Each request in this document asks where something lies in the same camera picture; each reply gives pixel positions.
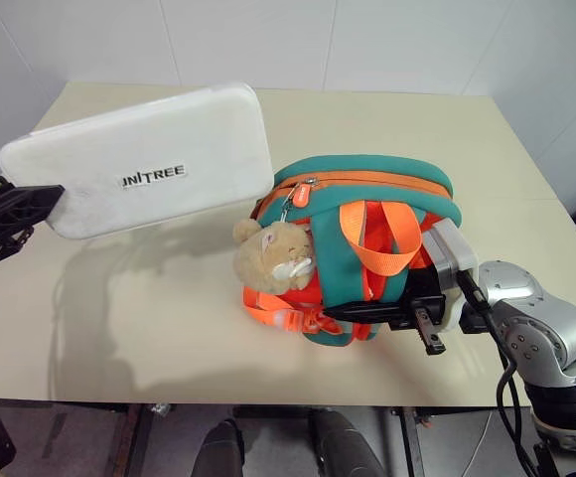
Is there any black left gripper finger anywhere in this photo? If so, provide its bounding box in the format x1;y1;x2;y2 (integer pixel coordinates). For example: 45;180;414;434
0;184;67;233

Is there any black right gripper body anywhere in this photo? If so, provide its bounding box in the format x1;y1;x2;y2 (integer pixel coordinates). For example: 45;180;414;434
387;262;449;357

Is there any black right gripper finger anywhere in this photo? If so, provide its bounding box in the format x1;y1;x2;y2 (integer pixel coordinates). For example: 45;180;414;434
322;299;410;324

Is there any orange and teal backpack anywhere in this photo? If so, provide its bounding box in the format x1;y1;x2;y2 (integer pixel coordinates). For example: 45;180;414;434
241;154;463;345

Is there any beige teddy bear plush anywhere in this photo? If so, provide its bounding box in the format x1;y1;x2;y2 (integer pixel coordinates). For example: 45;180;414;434
231;218;317;294

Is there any dark rounded shape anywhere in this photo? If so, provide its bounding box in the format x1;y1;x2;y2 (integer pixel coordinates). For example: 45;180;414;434
309;408;389;477
192;418;247;477

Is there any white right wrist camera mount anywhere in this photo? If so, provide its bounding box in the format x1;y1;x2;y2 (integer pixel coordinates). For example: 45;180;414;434
423;220;479;334

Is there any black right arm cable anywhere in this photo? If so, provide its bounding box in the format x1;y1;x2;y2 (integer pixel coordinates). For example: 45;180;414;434
454;267;542;477

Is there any thin white cable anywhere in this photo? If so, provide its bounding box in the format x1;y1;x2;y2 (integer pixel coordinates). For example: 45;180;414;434
465;410;494;477

